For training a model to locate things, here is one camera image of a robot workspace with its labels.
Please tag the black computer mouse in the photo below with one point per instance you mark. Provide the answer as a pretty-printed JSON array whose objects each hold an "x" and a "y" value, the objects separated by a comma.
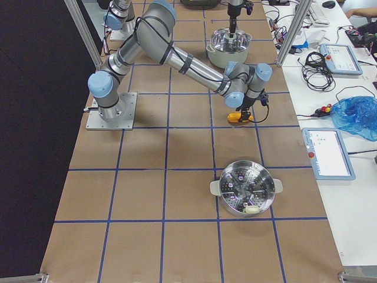
[{"x": 329, "y": 4}]

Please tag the lower teach pendant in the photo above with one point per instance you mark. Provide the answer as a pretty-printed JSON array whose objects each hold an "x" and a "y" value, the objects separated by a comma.
[{"x": 327, "y": 154}]

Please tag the steel steamer basket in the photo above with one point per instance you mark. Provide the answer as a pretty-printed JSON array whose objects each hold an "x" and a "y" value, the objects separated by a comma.
[{"x": 246, "y": 188}]

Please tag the upper teach pendant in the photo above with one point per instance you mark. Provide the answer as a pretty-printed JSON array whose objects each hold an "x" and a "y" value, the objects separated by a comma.
[{"x": 340, "y": 59}]

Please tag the glass pot lid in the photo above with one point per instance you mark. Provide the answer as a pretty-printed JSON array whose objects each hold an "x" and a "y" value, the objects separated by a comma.
[{"x": 221, "y": 41}]

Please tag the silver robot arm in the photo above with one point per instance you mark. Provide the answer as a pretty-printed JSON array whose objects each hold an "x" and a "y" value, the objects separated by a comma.
[
  {"x": 240, "y": 85},
  {"x": 120, "y": 18}
]

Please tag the blue plastic bag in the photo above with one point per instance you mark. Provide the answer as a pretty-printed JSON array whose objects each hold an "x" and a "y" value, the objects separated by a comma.
[{"x": 356, "y": 115}]

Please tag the emergency stop button box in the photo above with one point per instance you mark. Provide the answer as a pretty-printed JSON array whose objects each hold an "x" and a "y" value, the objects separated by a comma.
[{"x": 323, "y": 111}]

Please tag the yellow toy corn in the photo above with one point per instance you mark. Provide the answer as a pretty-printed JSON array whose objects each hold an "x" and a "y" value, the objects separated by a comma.
[{"x": 233, "y": 118}]

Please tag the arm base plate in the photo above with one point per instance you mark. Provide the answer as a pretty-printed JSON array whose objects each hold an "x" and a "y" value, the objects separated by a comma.
[
  {"x": 121, "y": 35},
  {"x": 119, "y": 117}
]

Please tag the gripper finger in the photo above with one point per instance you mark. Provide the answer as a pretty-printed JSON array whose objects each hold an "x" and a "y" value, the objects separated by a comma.
[
  {"x": 244, "y": 115},
  {"x": 232, "y": 27}
]

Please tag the teach pendant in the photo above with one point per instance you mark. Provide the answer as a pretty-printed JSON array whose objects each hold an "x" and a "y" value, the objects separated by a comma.
[
  {"x": 340, "y": 59},
  {"x": 327, "y": 154}
]

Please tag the aluminium frame post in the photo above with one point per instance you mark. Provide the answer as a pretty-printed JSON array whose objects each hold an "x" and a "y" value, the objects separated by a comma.
[
  {"x": 84, "y": 31},
  {"x": 294, "y": 28}
]

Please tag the white keyboard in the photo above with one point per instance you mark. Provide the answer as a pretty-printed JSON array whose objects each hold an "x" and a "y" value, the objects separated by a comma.
[{"x": 317, "y": 16}]

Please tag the white pot with steel interior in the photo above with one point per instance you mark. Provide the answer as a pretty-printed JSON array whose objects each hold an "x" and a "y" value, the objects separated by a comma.
[{"x": 221, "y": 59}]

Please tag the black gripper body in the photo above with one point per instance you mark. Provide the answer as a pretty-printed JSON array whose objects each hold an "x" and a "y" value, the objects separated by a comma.
[
  {"x": 234, "y": 10},
  {"x": 247, "y": 105}
]

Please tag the left aluminium frame post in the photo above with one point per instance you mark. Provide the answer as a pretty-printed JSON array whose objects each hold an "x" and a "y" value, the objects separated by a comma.
[{"x": 84, "y": 31}]

